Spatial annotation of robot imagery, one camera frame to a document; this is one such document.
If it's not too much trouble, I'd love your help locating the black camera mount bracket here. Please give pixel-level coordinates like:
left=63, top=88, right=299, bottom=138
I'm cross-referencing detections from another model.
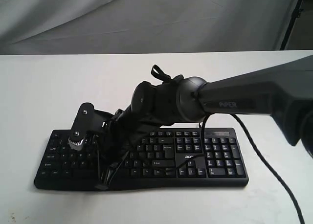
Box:
left=68, top=102, right=113, bottom=151

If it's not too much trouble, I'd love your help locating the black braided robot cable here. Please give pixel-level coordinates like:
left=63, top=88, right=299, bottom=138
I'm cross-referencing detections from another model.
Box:
left=141, top=64, right=306, bottom=224

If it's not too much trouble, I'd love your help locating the black tripod stand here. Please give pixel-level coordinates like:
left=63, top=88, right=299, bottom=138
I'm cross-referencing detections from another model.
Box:
left=279, top=0, right=303, bottom=50

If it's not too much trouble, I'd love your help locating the grey backdrop cloth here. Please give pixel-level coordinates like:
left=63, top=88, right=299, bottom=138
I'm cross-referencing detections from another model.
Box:
left=0, top=0, right=297, bottom=55

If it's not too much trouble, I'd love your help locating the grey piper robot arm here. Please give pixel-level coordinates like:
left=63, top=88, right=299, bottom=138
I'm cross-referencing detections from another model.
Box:
left=97, top=56, right=313, bottom=190

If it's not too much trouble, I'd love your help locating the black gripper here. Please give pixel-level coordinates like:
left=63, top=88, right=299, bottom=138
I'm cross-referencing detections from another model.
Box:
left=94, top=107, right=159, bottom=191

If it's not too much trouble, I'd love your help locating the black acer keyboard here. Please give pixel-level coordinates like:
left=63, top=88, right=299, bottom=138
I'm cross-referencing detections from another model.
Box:
left=34, top=128, right=248, bottom=191

